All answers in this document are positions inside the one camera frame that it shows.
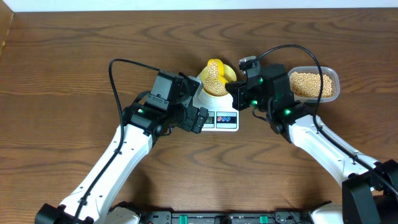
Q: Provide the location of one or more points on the yellow measuring scoop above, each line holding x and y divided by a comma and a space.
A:
216, 70

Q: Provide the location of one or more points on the soybeans in yellow bowl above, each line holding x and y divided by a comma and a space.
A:
213, 86

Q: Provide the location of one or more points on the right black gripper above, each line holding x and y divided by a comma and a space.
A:
238, 94

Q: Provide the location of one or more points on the cardboard box edge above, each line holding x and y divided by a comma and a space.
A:
6, 17

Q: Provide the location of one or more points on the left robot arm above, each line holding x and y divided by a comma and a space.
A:
92, 199

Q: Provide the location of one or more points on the white digital kitchen scale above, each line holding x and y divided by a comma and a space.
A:
222, 116

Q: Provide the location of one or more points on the yellow bowl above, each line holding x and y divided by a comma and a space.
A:
230, 74

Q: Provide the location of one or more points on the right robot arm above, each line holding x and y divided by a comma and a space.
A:
369, 187

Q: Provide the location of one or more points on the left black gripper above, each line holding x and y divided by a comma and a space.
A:
188, 124

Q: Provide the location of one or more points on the clear plastic container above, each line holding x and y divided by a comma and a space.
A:
325, 71

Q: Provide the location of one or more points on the pile of soybeans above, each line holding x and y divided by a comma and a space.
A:
308, 85

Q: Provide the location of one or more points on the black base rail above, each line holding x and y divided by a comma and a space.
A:
128, 213

